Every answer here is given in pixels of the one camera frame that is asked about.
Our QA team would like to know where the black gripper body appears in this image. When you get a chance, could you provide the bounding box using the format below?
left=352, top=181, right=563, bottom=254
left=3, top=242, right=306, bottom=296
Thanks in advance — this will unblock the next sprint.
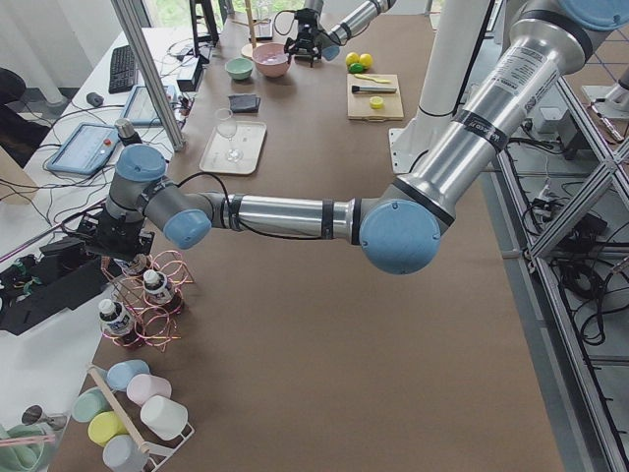
left=285, top=8, right=321, bottom=55
left=74, top=209, right=155, bottom=261

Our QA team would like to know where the copper wire bottle basket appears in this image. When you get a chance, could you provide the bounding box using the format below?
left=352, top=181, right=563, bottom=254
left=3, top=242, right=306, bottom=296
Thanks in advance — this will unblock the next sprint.
left=100, top=250, right=194, bottom=352

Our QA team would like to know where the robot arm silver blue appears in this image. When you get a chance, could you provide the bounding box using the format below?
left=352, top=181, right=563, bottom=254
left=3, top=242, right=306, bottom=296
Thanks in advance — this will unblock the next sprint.
left=76, top=1, right=628, bottom=274
left=284, top=0, right=396, bottom=65

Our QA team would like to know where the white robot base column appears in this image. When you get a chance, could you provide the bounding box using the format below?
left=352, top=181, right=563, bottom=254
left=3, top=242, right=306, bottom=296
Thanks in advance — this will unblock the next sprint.
left=389, top=0, right=493, bottom=174

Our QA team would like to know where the tea bottle back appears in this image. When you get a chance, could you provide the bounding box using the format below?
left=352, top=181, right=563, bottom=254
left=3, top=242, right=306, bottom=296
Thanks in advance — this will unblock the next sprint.
left=119, top=254, right=150, bottom=277

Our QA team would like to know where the tea bottle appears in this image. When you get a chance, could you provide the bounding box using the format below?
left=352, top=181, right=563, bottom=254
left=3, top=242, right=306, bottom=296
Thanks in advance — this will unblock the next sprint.
left=143, top=269, right=185, bottom=314
left=98, top=298, right=143, bottom=349
left=119, top=254, right=150, bottom=277

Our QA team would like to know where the tea bottle middle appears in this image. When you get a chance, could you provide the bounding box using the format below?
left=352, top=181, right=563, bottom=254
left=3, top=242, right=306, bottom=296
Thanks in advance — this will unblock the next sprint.
left=143, top=269, right=185, bottom=314

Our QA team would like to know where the tea bottle front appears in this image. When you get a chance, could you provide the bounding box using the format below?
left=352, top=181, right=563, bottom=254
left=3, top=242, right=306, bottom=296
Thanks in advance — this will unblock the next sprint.
left=98, top=298, right=143, bottom=349

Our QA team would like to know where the pink bowl with ice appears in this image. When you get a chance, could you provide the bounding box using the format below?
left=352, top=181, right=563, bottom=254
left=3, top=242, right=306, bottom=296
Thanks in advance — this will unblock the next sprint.
left=252, top=42, right=291, bottom=78

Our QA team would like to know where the yellow lemon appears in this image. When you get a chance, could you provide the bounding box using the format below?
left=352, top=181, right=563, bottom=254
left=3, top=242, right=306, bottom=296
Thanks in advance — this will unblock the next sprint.
left=359, top=53, right=373, bottom=70
left=345, top=51, right=360, bottom=68

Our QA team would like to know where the green lime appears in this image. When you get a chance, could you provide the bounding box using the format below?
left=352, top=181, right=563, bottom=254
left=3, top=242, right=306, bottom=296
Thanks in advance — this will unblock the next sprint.
left=348, top=63, right=364, bottom=74

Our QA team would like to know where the wooden mug tree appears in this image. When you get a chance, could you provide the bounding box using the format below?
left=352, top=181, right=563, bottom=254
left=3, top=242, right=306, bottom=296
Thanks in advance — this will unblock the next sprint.
left=232, top=0, right=273, bottom=59

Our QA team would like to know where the black muddler tool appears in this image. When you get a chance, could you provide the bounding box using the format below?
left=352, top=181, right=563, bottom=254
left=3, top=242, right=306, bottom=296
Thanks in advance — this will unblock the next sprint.
left=351, top=85, right=397, bottom=94

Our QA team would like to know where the green small bowl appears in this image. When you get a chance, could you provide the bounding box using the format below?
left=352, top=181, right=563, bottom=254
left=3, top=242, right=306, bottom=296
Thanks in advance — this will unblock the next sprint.
left=224, top=57, right=254, bottom=81

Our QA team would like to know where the black equipment case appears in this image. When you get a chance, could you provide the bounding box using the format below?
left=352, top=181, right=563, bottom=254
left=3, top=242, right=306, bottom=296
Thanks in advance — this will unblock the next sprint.
left=1, top=237, right=107, bottom=335

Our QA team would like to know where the wooden cutting board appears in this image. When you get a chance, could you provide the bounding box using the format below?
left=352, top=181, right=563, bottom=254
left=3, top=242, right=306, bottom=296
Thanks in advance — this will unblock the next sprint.
left=347, top=74, right=404, bottom=121

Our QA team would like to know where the dark grey folded cloth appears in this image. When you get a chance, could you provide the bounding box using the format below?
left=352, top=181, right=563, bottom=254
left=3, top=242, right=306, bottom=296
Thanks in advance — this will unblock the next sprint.
left=229, top=93, right=261, bottom=113

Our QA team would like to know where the yellow plastic knife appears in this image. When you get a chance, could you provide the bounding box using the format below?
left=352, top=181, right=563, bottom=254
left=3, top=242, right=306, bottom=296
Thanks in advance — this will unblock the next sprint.
left=354, top=74, right=391, bottom=84

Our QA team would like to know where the half lemon slice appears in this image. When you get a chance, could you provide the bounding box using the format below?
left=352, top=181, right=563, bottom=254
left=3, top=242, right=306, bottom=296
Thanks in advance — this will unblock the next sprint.
left=370, top=95, right=384, bottom=109

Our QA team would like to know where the blue teach pendant near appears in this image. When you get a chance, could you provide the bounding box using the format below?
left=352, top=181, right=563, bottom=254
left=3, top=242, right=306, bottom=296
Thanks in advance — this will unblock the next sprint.
left=45, top=123, right=120, bottom=176

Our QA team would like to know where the blue teach pendant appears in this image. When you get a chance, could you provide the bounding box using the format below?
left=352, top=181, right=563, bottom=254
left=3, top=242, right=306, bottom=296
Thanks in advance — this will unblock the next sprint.
left=120, top=85, right=161, bottom=127
left=45, top=123, right=120, bottom=176

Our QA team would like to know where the clear wine glass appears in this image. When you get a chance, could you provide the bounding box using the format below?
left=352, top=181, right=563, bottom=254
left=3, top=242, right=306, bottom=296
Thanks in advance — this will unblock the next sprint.
left=214, top=108, right=243, bottom=162

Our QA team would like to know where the black thermos bottle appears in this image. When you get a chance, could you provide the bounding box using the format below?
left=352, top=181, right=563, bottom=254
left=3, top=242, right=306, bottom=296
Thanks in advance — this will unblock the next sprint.
left=114, top=118, right=143, bottom=147

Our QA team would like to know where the cream rectangular tray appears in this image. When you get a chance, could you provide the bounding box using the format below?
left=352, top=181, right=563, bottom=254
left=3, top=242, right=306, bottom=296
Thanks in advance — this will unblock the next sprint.
left=199, top=121, right=266, bottom=175

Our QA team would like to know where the blue teach pendant far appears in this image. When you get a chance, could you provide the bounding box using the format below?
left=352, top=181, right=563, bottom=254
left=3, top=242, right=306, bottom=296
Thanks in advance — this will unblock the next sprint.
left=120, top=85, right=161, bottom=127

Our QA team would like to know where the black computer mouse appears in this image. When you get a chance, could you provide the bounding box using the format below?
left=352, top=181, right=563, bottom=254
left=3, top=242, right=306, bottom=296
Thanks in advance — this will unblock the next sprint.
left=86, top=92, right=104, bottom=108

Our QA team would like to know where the blue cup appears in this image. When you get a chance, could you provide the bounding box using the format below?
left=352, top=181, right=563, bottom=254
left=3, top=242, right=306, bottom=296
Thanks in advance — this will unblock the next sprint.
left=106, top=359, right=150, bottom=391

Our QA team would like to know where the pink cup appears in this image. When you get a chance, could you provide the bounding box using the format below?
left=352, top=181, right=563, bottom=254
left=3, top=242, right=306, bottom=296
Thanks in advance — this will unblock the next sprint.
left=126, top=374, right=172, bottom=406

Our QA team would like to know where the green cup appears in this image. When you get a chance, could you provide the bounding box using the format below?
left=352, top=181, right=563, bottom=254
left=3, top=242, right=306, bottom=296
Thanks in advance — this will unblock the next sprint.
left=71, top=386, right=112, bottom=423

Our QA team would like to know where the black keyboard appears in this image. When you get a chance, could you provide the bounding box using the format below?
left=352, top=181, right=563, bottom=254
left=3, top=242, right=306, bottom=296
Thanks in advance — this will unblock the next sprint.
left=108, top=45, right=138, bottom=94

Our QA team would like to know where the yellow cup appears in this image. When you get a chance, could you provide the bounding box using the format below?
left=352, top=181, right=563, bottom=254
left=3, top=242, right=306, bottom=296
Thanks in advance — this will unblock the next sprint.
left=87, top=411, right=128, bottom=447

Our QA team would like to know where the white cup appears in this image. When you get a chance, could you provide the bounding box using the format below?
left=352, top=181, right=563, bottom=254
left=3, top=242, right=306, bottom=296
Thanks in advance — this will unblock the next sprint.
left=141, top=395, right=189, bottom=441

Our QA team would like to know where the metal jigger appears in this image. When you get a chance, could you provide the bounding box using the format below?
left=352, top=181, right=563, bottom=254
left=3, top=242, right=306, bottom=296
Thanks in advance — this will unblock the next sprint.
left=21, top=405, right=68, bottom=431

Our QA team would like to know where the grey cup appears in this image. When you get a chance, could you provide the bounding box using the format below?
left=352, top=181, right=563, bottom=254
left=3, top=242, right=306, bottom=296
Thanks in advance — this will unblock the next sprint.
left=102, top=435, right=148, bottom=472

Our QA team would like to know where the white cup rack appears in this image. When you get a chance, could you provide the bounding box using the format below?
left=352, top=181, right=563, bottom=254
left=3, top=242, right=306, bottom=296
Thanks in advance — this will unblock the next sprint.
left=86, top=364, right=197, bottom=471

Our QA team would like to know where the aluminium frame post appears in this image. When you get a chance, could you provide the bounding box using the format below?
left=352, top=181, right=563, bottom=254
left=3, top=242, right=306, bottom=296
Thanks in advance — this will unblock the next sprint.
left=111, top=0, right=185, bottom=152

